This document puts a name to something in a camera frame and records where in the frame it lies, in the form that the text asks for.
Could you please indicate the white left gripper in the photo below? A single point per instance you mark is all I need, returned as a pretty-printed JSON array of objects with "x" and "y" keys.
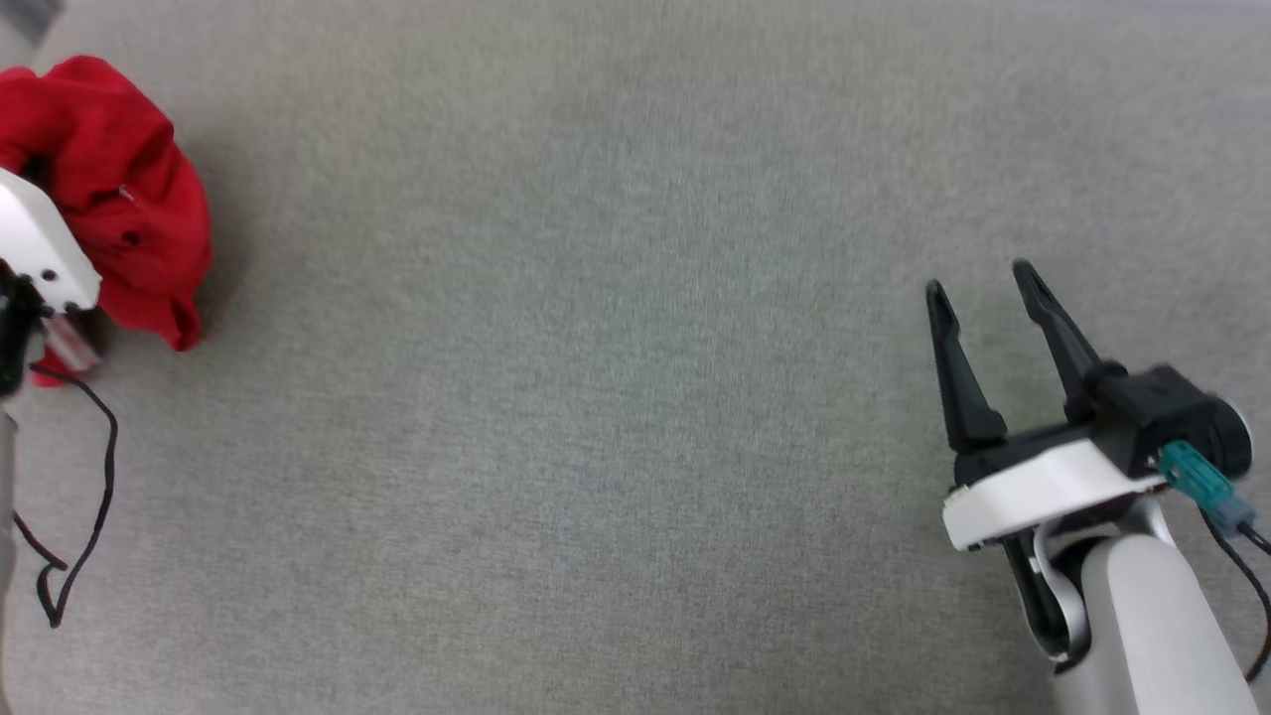
[{"x": 35, "y": 238}]

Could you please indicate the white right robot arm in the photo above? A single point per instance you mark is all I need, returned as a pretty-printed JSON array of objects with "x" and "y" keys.
[{"x": 1142, "y": 626}]

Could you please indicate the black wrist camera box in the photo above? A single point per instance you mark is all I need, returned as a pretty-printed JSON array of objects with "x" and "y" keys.
[
  {"x": 1162, "y": 407},
  {"x": 14, "y": 328}
]

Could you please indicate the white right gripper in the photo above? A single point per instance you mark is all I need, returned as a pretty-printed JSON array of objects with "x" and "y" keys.
[{"x": 1043, "y": 492}]

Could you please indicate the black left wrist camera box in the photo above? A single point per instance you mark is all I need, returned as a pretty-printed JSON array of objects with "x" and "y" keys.
[{"x": 14, "y": 328}]

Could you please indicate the red garment with white sleeves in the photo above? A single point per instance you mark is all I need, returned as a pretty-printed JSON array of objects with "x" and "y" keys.
[{"x": 119, "y": 189}]

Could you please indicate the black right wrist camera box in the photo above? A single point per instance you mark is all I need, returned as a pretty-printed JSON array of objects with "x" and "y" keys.
[{"x": 1162, "y": 407}]

